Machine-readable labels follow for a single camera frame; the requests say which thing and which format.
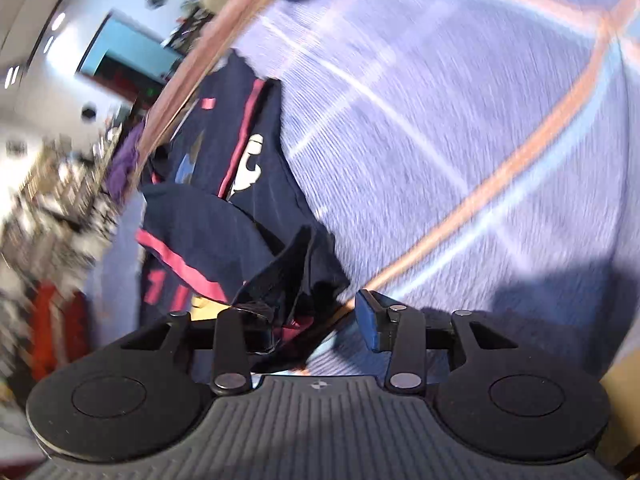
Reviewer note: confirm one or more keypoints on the brown blanket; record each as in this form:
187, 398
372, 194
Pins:
200, 60

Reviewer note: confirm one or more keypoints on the blue plaid bedsheet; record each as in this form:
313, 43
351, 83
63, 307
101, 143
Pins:
450, 135

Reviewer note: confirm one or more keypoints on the red rug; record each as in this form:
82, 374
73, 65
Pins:
57, 325

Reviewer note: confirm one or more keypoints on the blue doorway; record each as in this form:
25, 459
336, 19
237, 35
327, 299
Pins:
125, 57

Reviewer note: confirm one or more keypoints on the navy printed shirt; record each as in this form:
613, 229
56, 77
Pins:
210, 220

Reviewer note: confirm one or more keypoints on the purple cloth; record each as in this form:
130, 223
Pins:
125, 165

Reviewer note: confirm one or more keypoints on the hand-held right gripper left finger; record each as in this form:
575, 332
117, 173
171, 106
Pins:
232, 350

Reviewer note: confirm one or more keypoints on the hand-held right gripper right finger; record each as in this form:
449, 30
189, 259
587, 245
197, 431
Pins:
367, 320

